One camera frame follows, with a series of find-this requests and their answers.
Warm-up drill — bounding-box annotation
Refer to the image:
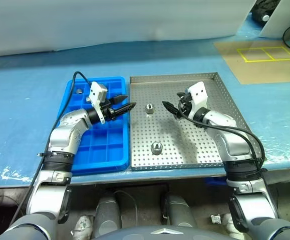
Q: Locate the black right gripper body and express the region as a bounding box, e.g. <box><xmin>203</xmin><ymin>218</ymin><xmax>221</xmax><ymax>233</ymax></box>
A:
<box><xmin>176</xmin><ymin>91</ymin><xmax>193</xmax><ymax>119</ymax></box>

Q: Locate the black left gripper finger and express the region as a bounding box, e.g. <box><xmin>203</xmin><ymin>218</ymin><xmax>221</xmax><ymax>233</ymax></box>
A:
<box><xmin>114</xmin><ymin>101</ymin><xmax>137</xmax><ymax>117</ymax></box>
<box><xmin>109</xmin><ymin>94</ymin><xmax>129</xmax><ymax>105</ymax></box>

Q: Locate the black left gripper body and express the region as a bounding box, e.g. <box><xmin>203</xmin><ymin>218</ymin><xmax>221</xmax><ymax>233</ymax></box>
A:
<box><xmin>100</xmin><ymin>98</ymin><xmax>122</xmax><ymax>123</ymax></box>

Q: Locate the blue plastic compartment tray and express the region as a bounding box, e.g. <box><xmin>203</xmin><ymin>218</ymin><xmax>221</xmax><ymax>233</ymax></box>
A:
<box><xmin>55</xmin><ymin>76</ymin><xmax>130</xmax><ymax>176</ymax></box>

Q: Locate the perforated metal tray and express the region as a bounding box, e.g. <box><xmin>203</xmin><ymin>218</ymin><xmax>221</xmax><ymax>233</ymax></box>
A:
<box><xmin>129</xmin><ymin>72</ymin><xmax>253</xmax><ymax>172</ymax></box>

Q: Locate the brown cardboard sheet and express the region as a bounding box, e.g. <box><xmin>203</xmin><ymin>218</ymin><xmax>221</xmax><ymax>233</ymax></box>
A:
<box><xmin>213</xmin><ymin>39</ymin><xmax>290</xmax><ymax>85</ymax></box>

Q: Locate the yellow tape rectangle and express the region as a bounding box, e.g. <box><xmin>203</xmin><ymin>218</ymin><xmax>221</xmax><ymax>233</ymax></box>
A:
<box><xmin>236</xmin><ymin>46</ymin><xmax>290</xmax><ymax>63</ymax></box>

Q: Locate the grey left robot leg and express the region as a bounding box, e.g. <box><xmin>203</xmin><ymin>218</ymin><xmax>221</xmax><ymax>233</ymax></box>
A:
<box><xmin>92</xmin><ymin>191</ymin><xmax>123</xmax><ymax>239</ymax></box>

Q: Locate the grey robot leg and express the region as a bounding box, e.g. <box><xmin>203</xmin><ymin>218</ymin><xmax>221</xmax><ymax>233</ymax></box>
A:
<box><xmin>92</xmin><ymin>191</ymin><xmax>123</xmax><ymax>239</ymax></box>
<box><xmin>163</xmin><ymin>193</ymin><xmax>198</xmax><ymax>227</ymax></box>

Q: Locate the grey right robot leg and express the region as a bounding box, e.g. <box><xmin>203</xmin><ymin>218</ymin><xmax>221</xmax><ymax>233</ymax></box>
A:
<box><xmin>163</xmin><ymin>193</ymin><xmax>198</xmax><ymax>227</ymax></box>

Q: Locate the white left robot foot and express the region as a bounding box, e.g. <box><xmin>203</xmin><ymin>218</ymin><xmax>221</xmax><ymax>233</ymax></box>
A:
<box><xmin>71</xmin><ymin>214</ymin><xmax>94</xmax><ymax>237</ymax></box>

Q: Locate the white robot foot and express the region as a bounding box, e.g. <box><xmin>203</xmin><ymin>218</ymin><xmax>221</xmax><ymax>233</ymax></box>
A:
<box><xmin>221</xmin><ymin>212</ymin><xmax>238</xmax><ymax>237</ymax></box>
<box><xmin>71</xmin><ymin>214</ymin><xmax>94</xmax><ymax>237</ymax></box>

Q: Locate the black object with white cap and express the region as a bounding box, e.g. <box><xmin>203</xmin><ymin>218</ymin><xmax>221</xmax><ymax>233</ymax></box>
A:
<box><xmin>250</xmin><ymin>0</ymin><xmax>272</xmax><ymax>26</ymax></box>

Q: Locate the white right robot foot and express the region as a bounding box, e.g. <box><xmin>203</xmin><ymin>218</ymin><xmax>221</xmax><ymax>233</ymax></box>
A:
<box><xmin>221</xmin><ymin>212</ymin><xmax>238</xmax><ymax>237</ymax></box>

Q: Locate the grey robot torso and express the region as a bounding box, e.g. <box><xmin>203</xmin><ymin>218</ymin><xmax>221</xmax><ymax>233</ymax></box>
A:
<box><xmin>91</xmin><ymin>224</ymin><xmax>212</xmax><ymax>240</ymax></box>

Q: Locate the large white panel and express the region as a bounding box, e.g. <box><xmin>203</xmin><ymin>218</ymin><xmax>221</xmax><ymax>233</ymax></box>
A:
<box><xmin>258</xmin><ymin>0</ymin><xmax>290</xmax><ymax>39</ymax></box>

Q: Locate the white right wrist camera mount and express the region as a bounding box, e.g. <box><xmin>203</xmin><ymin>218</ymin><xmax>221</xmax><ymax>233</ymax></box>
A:
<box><xmin>184</xmin><ymin>81</ymin><xmax>208</xmax><ymax>120</ymax></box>

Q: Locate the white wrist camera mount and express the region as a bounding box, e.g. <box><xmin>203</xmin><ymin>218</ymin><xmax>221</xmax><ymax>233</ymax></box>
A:
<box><xmin>184</xmin><ymin>81</ymin><xmax>208</xmax><ymax>120</ymax></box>
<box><xmin>86</xmin><ymin>81</ymin><xmax>109</xmax><ymax>125</ymax></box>

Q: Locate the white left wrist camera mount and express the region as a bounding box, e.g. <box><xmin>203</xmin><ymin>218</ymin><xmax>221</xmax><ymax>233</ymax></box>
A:
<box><xmin>86</xmin><ymin>81</ymin><xmax>109</xmax><ymax>125</ymax></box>

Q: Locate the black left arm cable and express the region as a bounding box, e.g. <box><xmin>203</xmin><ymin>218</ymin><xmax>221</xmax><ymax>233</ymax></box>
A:
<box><xmin>8</xmin><ymin>71</ymin><xmax>93</xmax><ymax>228</ymax></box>

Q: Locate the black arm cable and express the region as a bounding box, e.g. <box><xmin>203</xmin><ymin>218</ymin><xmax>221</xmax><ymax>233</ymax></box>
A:
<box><xmin>177</xmin><ymin>107</ymin><xmax>265</xmax><ymax>171</ymax></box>
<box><xmin>8</xmin><ymin>71</ymin><xmax>93</xmax><ymax>228</ymax></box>

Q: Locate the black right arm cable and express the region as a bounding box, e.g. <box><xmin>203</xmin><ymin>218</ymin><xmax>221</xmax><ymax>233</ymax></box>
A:
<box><xmin>177</xmin><ymin>107</ymin><xmax>265</xmax><ymax>171</ymax></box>

